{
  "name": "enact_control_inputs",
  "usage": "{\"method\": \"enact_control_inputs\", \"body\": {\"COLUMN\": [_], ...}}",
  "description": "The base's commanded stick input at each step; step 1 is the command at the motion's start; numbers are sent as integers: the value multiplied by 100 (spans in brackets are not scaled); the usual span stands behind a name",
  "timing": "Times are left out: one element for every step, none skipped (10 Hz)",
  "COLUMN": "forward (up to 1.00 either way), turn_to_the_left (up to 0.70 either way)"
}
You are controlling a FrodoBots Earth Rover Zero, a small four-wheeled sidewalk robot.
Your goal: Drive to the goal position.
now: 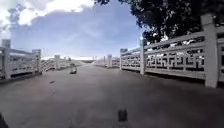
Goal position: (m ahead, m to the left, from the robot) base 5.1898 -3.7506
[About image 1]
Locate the large dark tree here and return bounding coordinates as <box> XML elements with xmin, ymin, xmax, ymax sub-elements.
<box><xmin>94</xmin><ymin>0</ymin><xmax>224</xmax><ymax>45</ymax></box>

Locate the small dark object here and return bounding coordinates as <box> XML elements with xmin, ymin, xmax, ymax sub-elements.
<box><xmin>117</xmin><ymin>108</ymin><xmax>129</xmax><ymax>123</ymax></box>

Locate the small delivery robot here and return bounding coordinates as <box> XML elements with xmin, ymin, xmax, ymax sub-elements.
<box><xmin>69</xmin><ymin>63</ymin><xmax>78</xmax><ymax>75</ymax></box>

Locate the grey concrete path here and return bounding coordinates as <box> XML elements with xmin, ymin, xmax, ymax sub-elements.
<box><xmin>0</xmin><ymin>63</ymin><xmax>224</xmax><ymax>128</ymax></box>

